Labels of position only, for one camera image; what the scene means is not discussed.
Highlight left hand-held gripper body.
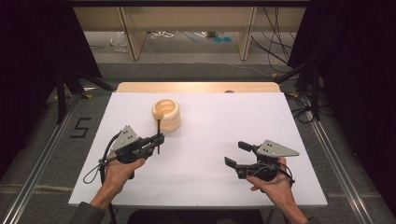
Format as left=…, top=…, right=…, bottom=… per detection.
left=109, top=124, right=156, bottom=165

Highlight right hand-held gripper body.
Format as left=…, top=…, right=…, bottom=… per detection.
left=234, top=139, right=301, bottom=182

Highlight hand-held gripper black cable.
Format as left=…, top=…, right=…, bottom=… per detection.
left=247, top=161, right=296, bottom=189
left=82, top=132, right=123, bottom=224

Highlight white cable bundle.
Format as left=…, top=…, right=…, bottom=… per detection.
left=150, top=30, right=175, bottom=40

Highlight person's left hand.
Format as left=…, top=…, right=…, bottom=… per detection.
left=103, top=157, right=147, bottom=196

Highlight black metal stand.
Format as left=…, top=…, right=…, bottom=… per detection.
left=55, top=65, right=114, bottom=125
left=273, top=57, right=323, bottom=121

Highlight person's right hand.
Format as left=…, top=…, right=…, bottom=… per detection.
left=246, top=156, right=296, bottom=207

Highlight clear plastic bag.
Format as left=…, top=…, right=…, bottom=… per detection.
left=109, top=31, right=129, bottom=53

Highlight right hand-held gripper black cable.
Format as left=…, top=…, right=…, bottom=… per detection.
left=247, top=161, right=296, bottom=189

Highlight aluminium floor rail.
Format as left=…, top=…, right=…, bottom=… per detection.
left=0, top=95, right=81, bottom=224
left=302, top=92, right=376, bottom=224

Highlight black curtain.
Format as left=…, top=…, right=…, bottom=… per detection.
left=0, top=0, right=103, bottom=178
left=287, top=0, right=396, bottom=216

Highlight black hanging cables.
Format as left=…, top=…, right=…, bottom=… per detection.
left=249, top=6, right=297, bottom=75

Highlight cream ringed pen holder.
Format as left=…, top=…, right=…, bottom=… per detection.
left=151, top=98, right=182, bottom=133

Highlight left hand-held gripper black cable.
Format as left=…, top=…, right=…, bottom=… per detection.
left=82, top=132, right=123, bottom=224

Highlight black floor cables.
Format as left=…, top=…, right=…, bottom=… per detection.
left=285, top=92, right=316, bottom=124

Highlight beige wooden desk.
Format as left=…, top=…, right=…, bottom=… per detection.
left=72, top=6, right=308, bottom=62

